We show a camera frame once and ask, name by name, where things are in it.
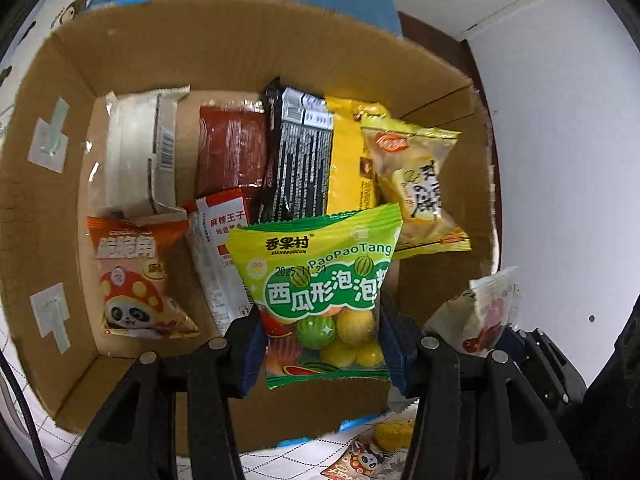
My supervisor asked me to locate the cardboard box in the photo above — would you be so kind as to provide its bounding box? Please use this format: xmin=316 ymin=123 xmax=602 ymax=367
xmin=0 ymin=0 xmax=502 ymax=458

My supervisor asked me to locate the yellow snack packet black label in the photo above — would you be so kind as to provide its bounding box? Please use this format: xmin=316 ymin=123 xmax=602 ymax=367
xmin=325 ymin=95 xmax=391 ymax=213

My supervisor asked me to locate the dark red snack packet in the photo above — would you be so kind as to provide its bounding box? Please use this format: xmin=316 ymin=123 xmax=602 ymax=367
xmin=194 ymin=100 xmax=268 ymax=206

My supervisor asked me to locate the plain yellow snack packet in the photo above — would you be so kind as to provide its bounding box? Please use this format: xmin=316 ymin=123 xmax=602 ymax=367
xmin=374 ymin=420 xmax=416 ymax=452

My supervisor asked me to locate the white floral quilted blanket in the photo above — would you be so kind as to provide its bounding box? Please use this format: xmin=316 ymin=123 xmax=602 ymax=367
xmin=0 ymin=280 xmax=421 ymax=480

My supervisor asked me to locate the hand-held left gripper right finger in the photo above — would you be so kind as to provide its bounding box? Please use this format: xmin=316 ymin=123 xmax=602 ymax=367
xmin=377 ymin=292 xmax=585 ymax=480

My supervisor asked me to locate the yellow pastry packet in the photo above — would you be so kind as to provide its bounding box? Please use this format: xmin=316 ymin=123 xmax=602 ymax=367
xmin=360 ymin=114 xmax=473 ymax=260

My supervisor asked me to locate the long red white snack packet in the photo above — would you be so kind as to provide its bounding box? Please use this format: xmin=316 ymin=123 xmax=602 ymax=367
xmin=182 ymin=190 xmax=258 ymax=338

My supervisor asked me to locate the pale packet with red fruit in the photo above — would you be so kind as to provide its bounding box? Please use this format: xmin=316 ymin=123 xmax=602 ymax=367
xmin=422 ymin=266 xmax=521 ymax=358

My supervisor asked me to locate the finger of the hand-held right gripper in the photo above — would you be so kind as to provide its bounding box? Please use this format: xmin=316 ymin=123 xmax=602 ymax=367
xmin=500 ymin=326 xmax=588 ymax=409

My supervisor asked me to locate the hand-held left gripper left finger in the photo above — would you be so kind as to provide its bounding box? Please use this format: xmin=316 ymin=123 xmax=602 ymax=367
xmin=62 ymin=305 xmax=269 ymax=480

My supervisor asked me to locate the orange panda snack packet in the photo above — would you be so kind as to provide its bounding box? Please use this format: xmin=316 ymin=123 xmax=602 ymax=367
xmin=332 ymin=435 xmax=397 ymax=480
xmin=86 ymin=215 xmax=201 ymax=341

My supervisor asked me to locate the black cable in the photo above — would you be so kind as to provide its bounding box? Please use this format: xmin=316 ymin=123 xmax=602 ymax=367
xmin=0 ymin=350 xmax=53 ymax=480

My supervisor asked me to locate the green gum ball packet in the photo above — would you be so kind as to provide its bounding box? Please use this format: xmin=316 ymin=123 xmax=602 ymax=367
xmin=225 ymin=203 xmax=403 ymax=390

